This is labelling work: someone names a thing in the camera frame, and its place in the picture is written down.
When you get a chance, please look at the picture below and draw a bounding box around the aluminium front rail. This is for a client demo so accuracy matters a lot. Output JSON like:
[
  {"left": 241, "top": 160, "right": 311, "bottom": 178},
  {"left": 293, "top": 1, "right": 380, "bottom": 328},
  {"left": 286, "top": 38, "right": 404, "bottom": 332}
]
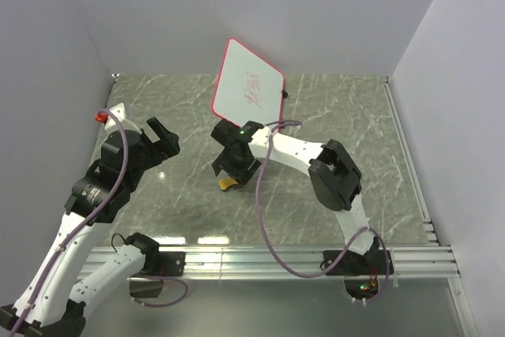
[{"left": 78, "top": 245, "right": 461, "bottom": 281}]

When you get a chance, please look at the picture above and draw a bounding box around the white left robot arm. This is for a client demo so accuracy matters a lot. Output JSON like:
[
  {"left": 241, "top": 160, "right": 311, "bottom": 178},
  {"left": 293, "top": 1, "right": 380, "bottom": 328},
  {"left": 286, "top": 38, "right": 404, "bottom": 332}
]
[{"left": 1, "top": 114, "right": 180, "bottom": 336}]

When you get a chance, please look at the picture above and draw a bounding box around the pink framed whiteboard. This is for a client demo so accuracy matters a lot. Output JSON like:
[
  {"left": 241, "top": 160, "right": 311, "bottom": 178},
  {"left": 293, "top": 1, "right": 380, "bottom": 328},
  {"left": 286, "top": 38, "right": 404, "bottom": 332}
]
[{"left": 211, "top": 38, "right": 285, "bottom": 126}]

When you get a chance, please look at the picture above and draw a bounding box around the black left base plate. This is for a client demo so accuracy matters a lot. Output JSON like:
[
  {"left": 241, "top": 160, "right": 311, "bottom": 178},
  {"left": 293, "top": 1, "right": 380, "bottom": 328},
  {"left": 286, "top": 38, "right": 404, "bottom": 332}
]
[{"left": 143, "top": 251, "right": 186, "bottom": 277}]

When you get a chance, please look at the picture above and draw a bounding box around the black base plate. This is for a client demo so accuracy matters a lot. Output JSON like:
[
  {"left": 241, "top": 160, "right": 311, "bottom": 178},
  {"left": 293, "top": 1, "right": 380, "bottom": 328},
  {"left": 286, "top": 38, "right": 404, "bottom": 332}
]
[
  {"left": 143, "top": 251, "right": 186, "bottom": 277},
  {"left": 326, "top": 249, "right": 395, "bottom": 276}
]

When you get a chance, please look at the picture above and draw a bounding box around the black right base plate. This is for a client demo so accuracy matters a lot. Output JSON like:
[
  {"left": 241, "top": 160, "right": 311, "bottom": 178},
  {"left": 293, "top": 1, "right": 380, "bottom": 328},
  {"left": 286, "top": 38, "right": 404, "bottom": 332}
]
[{"left": 326, "top": 249, "right": 395, "bottom": 276}]

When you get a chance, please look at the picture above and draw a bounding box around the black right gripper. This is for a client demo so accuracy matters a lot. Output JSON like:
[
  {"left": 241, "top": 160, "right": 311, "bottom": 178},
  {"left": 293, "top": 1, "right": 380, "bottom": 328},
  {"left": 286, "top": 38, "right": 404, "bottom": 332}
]
[{"left": 212, "top": 148, "right": 262, "bottom": 190}]

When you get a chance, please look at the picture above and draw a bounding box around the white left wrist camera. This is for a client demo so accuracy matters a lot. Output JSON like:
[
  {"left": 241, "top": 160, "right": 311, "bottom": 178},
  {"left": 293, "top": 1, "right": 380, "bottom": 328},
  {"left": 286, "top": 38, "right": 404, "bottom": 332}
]
[{"left": 95, "top": 103, "right": 140, "bottom": 133}]

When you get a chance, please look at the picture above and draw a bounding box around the aluminium rail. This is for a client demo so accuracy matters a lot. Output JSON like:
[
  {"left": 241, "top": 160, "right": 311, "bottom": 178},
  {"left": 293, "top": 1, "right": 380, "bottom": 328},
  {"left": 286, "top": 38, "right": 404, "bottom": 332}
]
[
  {"left": 380, "top": 76, "right": 480, "bottom": 336},
  {"left": 78, "top": 245, "right": 461, "bottom": 281}
]

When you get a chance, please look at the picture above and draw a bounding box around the aluminium right side rail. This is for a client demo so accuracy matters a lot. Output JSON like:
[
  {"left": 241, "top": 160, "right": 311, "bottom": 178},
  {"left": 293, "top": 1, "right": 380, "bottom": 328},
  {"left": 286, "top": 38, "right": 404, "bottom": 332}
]
[{"left": 380, "top": 76, "right": 480, "bottom": 336}]

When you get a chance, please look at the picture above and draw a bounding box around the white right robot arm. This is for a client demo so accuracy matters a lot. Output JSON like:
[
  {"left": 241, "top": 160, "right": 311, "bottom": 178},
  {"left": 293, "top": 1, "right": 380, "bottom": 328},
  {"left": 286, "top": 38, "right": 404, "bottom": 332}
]
[{"left": 211, "top": 120, "right": 393, "bottom": 276}]

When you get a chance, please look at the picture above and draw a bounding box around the yellow bone-shaped eraser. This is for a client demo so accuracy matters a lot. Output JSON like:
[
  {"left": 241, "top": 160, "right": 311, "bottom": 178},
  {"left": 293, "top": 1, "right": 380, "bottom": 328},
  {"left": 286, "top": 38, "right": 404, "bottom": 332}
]
[{"left": 219, "top": 178, "right": 238, "bottom": 191}]

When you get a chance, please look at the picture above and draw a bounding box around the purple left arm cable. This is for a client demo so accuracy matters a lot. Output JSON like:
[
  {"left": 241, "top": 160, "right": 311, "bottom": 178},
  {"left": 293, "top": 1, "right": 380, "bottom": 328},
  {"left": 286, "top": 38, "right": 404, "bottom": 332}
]
[{"left": 7, "top": 107, "right": 131, "bottom": 336}]

